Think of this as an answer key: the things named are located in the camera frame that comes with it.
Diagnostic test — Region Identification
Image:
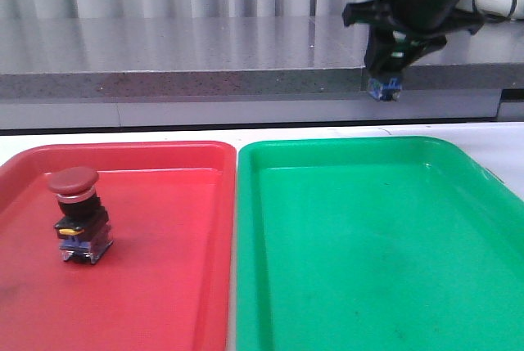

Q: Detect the red mushroom push button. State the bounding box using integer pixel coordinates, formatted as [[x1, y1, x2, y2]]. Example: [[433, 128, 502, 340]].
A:
[[47, 166, 113, 265]]

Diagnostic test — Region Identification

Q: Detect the red plastic tray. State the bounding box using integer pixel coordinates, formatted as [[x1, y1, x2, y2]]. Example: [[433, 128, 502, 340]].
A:
[[1, 142, 237, 350]]

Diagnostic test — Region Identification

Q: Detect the green mushroom push button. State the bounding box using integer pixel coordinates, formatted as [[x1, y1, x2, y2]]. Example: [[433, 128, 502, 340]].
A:
[[368, 74, 403, 101]]

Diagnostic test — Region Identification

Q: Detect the grey stone counter slab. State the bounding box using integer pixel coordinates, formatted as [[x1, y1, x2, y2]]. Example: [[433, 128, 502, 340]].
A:
[[0, 15, 524, 102]]

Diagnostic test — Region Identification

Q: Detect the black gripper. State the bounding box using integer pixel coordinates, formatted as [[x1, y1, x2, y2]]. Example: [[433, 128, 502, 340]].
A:
[[341, 0, 485, 79]]

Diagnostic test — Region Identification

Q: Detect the green plastic tray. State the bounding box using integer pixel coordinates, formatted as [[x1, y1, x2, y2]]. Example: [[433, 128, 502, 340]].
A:
[[236, 137, 523, 350]]

